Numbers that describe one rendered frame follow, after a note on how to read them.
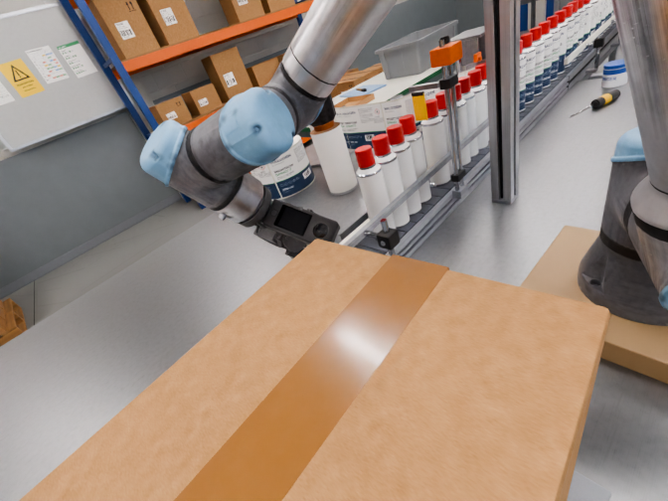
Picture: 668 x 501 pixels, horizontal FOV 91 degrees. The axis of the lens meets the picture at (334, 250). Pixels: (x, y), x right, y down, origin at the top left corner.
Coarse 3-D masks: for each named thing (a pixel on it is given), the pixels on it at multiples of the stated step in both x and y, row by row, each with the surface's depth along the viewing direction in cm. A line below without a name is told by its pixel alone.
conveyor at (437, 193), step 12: (552, 84) 118; (540, 96) 112; (528, 108) 107; (480, 156) 90; (468, 168) 87; (432, 192) 83; (444, 192) 81; (432, 204) 78; (420, 216) 76; (408, 228) 73; (372, 240) 74; (384, 252) 69
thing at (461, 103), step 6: (456, 84) 78; (456, 90) 78; (450, 96) 80; (456, 96) 79; (456, 102) 80; (462, 102) 80; (462, 108) 80; (462, 114) 81; (462, 120) 82; (462, 126) 82; (462, 132) 83; (462, 138) 84; (468, 144) 86; (462, 150) 86; (468, 150) 86; (462, 156) 87; (468, 156) 87; (462, 162) 88; (468, 162) 88
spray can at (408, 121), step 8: (400, 120) 70; (408, 120) 69; (408, 128) 70; (416, 128) 71; (408, 136) 71; (416, 136) 71; (416, 144) 71; (416, 152) 72; (416, 160) 73; (424, 160) 74; (416, 168) 74; (424, 168) 75; (416, 176) 75; (424, 184) 77; (424, 192) 78; (424, 200) 79
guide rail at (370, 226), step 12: (480, 132) 86; (444, 156) 78; (432, 168) 75; (420, 180) 72; (408, 192) 69; (396, 204) 68; (384, 216) 66; (372, 228) 64; (348, 240) 61; (360, 240) 62
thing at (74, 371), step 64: (576, 128) 97; (576, 192) 73; (192, 256) 107; (256, 256) 94; (448, 256) 69; (512, 256) 64; (64, 320) 99; (128, 320) 88; (192, 320) 79; (0, 384) 82; (64, 384) 74; (128, 384) 68; (640, 384) 40; (0, 448) 64; (64, 448) 60; (640, 448) 35
